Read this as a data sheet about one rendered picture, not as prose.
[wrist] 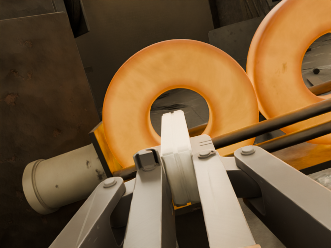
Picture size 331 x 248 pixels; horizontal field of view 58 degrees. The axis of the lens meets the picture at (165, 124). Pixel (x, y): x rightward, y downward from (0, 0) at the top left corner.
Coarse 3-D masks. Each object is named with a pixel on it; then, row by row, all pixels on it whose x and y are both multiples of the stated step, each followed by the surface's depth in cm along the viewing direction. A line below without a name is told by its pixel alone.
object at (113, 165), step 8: (96, 128) 29; (96, 136) 28; (104, 136) 30; (96, 144) 28; (104, 144) 29; (96, 152) 28; (104, 152) 29; (104, 160) 28; (112, 160) 30; (104, 168) 28; (112, 168) 29; (120, 168) 32; (112, 176) 29
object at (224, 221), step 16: (208, 160) 13; (208, 176) 12; (224, 176) 11; (208, 192) 11; (224, 192) 10; (208, 208) 10; (224, 208) 10; (240, 208) 9; (208, 224) 9; (224, 224) 9; (240, 224) 9; (208, 240) 8; (224, 240) 8; (240, 240) 8
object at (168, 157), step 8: (168, 120) 19; (168, 128) 17; (168, 136) 16; (168, 144) 15; (168, 152) 14; (168, 160) 14; (176, 160) 14; (168, 168) 14; (176, 168) 14; (168, 176) 14; (176, 176) 14; (176, 184) 14; (176, 192) 15; (184, 192) 15; (176, 200) 15; (184, 200) 15
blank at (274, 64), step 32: (288, 0) 27; (320, 0) 27; (256, 32) 30; (288, 32) 27; (320, 32) 27; (256, 64) 28; (288, 64) 28; (288, 96) 29; (320, 96) 31; (288, 128) 29
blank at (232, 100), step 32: (128, 64) 28; (160, 64) 28; (192, 64) 28; (224, 64) 28; (128, 96) 29; (224, 96) 29; (256, 96) 29; (128, 128) 30; (224, 128) 29; (128, 160) 30
